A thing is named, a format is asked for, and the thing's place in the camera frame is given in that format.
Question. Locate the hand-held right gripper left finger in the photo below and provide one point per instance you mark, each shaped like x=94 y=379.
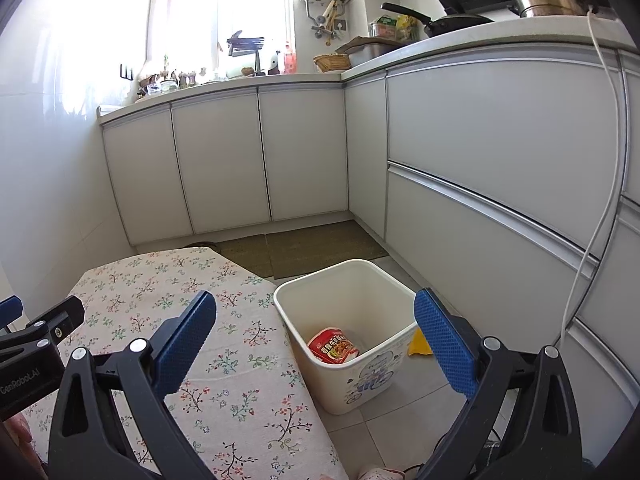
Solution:
x=185 y=335

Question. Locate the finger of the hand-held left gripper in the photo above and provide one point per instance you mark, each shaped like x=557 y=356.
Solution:
x=50 y=325
x=11 y=312

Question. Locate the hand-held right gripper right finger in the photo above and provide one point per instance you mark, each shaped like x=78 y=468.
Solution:
x=445 y=340

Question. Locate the yellow packet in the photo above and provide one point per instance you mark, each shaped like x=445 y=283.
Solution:
x=420 y=346

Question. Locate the white plastic trash bin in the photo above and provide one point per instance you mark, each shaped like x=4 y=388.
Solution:
x=350 y=380

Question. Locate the red instant noodle cup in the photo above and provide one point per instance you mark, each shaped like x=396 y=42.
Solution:
x=332 y=347

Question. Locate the person's left hand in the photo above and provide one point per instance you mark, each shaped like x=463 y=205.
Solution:
x=20 y=440

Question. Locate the floral tablecloth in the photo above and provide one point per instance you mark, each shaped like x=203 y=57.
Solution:
x=240 y=385

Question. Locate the large woven floor mat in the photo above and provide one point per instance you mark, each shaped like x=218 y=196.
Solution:
x=325 y=247

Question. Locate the cluster of small jars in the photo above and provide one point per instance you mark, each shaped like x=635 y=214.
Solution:
x=170 y=82

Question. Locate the red label bottle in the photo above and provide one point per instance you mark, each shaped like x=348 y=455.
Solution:
x=289 y=62

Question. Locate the metal tray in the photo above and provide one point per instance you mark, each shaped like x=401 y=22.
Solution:
x=372 y=55

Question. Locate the blue dish rack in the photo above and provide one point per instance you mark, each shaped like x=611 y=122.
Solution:
x=245 y=44

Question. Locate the wicker basket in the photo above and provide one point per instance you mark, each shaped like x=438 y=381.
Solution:
x=332 y=63

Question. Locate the black frying pan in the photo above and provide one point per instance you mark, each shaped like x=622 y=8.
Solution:
x=455 y=25

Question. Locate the green yellow snack bags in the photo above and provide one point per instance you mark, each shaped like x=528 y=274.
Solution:
x=395 y=27

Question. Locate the bright window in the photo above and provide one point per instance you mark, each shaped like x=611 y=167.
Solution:
x=220 y=10

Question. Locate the black wall hooks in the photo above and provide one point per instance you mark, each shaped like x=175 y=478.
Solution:
x=126 y=71

